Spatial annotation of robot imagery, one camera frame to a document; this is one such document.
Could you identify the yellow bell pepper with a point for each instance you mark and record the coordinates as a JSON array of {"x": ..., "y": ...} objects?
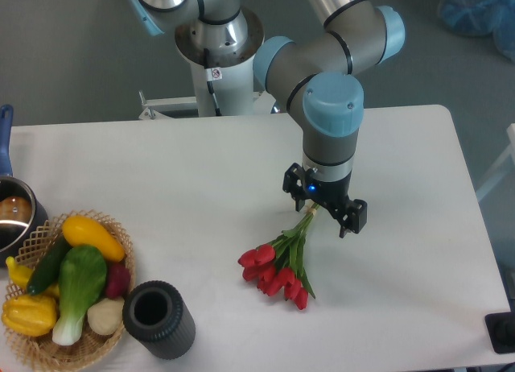
[{"x": 31, "y": 316}]

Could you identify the black device at table edge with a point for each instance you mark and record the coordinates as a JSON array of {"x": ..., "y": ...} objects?
[{"x": 500, "y": 328}]

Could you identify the dark grey ribbed vase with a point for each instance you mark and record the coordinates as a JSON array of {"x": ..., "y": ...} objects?
[{"x": 156, "y": 315}]

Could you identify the green bok choy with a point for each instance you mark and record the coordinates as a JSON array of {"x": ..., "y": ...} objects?
[{"x": 81, "y": 281}]

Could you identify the white frame at right edge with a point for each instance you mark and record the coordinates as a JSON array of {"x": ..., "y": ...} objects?
[{"x": 499, "y": 169}]

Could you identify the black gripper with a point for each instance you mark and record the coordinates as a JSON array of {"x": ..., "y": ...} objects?
[{"x": 351, "y": 214}]

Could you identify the blue plastic bag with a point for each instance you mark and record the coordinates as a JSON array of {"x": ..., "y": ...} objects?
[{"x": 477, "y": 18}]

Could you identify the yellow squash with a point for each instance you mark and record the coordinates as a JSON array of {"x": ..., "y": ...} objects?
[{"x": 81, "y": 230}]

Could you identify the blue handled saucepan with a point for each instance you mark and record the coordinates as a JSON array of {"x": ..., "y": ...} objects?
[{"x": 21, "y": 212}]

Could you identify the yellow banana pepper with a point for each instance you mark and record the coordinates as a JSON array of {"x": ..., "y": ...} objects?
[{"x": 20, "y": 276}]

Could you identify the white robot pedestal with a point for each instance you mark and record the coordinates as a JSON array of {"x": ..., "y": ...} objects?
[{"x": 221, "y": 64}]

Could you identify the red tulip bouquet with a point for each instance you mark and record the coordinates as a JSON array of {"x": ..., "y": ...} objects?
[{"x": 278, "y": 266}]

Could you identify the dark green cucumber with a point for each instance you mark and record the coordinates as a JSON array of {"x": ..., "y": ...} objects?
[{"x": 47, "y": 271}]

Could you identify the white onion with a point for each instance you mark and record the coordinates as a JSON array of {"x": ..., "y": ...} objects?
[{"x": 105, "y": 316}]

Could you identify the woven wicker basket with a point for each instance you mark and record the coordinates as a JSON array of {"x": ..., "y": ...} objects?
[{"x": 40, "y": 353}]

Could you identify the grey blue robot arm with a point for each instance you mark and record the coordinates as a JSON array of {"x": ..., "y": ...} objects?
[{"x": 315, "y": 83}]

